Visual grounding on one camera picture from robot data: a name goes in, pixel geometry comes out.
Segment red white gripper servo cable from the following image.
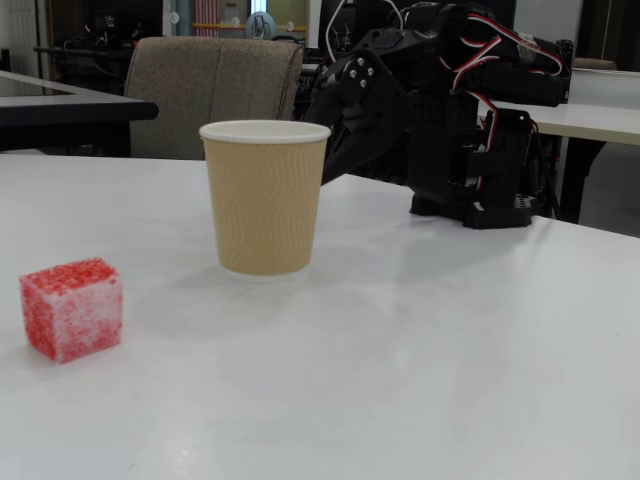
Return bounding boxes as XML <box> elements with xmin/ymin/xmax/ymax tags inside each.
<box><xmin>325</xmin><ymin>0</ymin><xmax>407</xmax><ymax>57</ymax></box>

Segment red white striped poster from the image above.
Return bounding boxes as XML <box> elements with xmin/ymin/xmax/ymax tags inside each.
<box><xmin>193</xmin><ymin>0</ymin><xmax>221</xmax><ymax>37</ymax></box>

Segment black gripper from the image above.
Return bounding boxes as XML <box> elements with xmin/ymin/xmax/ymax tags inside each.
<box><xmin>304</xmin><ymin>28</ymin><xmax>420</xmax><ymax>187</ymax></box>

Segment red foam cube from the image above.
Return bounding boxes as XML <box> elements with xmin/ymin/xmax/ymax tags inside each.
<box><xmin>18</xmin><ymin>256</ymin><xmax>125</xmax><ymax>365</ymax></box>

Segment brown fabric office chair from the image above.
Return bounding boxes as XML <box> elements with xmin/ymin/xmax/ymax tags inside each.
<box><xmin>123</xmin><ymin>35</ymin><xmax>306</xmax><ymax>161</ymax></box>

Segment white topped table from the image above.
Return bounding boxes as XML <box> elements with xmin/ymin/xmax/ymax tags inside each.
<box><xmin>477</xmin><ymin>67</ymin><xmax>640</xmax><ymax>226</ymax></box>

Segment black desk with equipment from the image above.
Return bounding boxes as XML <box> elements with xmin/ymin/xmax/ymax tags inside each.
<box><xmin>298</xmin><ymin>47</ymin><xmax>331</xmax><ymax>121</ymax></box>

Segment black topped table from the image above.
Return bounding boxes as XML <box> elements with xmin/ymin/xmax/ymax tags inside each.
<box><xmin>0</xmin><ymin>69</ymin><xmax>160</xmax><ymax>155</ymax></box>

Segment blue round desk fan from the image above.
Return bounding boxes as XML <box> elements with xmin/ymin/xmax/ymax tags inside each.
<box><xmin>245</xmin><ymin>10</ymin><xmax>275</xmax><ymax>41</ymax></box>

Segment dark cluttered workbench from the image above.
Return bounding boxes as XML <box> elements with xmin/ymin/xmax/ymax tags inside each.
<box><xmin>33</xmin><ymin>9</ymin><xmax>139</xmax><ymax>96</ymax></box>

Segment grey tape piece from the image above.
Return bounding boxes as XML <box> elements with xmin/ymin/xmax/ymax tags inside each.
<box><xmin>514</xmin><ymin>30</ymin><xmax>546</xmax><ymax>64</ymax></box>

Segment red black forearm servo cable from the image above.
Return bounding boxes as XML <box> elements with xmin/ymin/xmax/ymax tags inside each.
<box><xmin>438</xmin><ymin>13</ymin><xmax>571</xmax><ymax>96</ymax></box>

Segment beige chair back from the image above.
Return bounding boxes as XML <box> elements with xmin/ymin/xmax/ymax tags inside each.
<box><xmin>573</xmin><ymin>57</ymin><xmax>619</xmax><ymax>71</ymax></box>

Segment red white base servo cable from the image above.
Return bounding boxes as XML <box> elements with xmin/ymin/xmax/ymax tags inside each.
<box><xmin>469</xmin><ymin>92</ymin><xmax>501</xmax><ymax>194</ymax></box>

